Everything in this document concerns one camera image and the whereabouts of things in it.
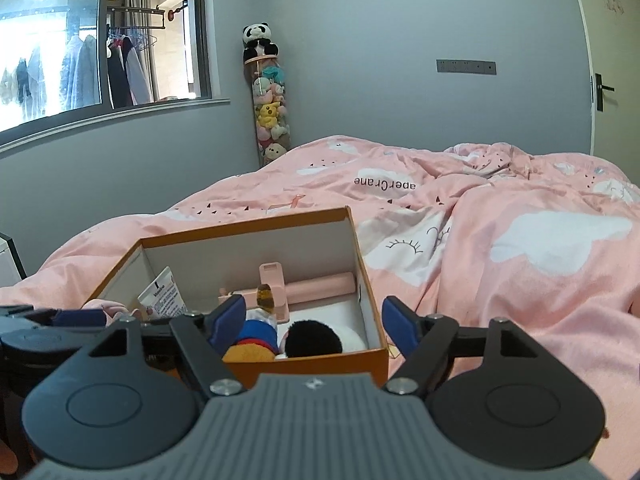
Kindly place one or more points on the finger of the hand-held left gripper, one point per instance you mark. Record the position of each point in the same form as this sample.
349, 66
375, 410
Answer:
80, 317

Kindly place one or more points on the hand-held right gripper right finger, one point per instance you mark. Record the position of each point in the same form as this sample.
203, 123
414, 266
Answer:
400, 325

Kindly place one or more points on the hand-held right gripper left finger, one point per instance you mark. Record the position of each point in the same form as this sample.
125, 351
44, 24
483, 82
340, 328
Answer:
227, 320

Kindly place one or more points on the blue red yellow plush toy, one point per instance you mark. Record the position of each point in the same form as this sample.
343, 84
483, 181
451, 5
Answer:
255, 337

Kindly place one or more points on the orange cardboard box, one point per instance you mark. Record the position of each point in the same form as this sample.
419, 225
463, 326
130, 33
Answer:
320, 240

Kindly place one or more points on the small brown figurine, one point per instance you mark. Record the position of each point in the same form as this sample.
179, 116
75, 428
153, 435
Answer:
265, 296

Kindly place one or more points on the black and white plush ball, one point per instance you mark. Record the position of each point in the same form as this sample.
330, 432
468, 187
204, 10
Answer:
312, 341

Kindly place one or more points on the white cabinet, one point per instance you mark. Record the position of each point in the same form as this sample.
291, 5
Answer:
7, 260

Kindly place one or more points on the pink printed duvet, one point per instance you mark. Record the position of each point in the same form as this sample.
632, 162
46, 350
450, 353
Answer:
500, 310

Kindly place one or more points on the plush toy storage tube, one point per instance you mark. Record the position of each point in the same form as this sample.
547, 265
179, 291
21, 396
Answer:
271, 110

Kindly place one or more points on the hanging clothes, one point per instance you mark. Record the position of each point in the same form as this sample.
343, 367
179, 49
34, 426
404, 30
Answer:
75, 75

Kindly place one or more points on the panda plush toy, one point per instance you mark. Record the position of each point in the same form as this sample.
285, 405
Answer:
257, 40

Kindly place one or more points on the clothes drying rack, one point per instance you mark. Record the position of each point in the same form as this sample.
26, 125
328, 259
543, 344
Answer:
137, 12

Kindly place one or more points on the door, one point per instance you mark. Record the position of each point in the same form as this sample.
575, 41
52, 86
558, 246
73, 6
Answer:
612, 35

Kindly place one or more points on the grey wall switch panel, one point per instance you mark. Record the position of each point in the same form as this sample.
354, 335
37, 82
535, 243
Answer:
466, 67

